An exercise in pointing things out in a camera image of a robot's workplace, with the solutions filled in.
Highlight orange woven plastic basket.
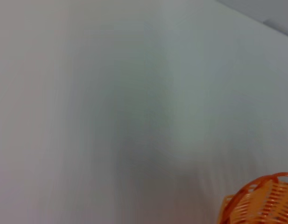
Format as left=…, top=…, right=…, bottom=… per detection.
left=215, top=171, right=288, bottom=224

